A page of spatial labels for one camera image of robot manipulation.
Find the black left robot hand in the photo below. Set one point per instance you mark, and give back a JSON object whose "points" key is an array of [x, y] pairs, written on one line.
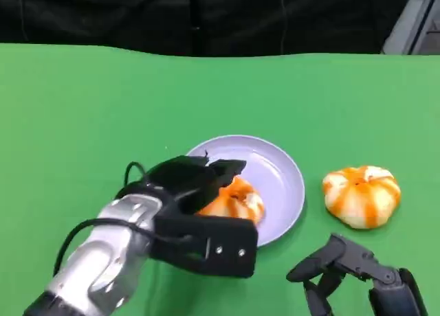
{"points": [[185, 178]]}

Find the lilac plate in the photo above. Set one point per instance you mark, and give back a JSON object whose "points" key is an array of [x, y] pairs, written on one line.
{"points": [[275, 178]]}

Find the orange and white bread roll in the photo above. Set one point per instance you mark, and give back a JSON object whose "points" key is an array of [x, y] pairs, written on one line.
{"points": [[237, 199], [361, 197]]}

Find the black backdrop curtain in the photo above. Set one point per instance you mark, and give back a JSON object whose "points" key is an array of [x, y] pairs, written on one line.
{"points": [[206, 17]]}

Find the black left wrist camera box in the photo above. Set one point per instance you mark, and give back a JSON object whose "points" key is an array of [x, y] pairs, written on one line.
{"points": [[220, 247]]}

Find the green table cloth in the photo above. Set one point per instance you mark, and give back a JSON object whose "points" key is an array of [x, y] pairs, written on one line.
{"points": [[103, 123]]}

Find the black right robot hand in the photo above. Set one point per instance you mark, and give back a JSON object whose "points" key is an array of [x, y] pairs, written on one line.
{"points": [[388, 288]]}

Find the grey metal frame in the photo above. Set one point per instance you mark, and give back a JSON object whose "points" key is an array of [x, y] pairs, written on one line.
{"points": [[412, 27]]}

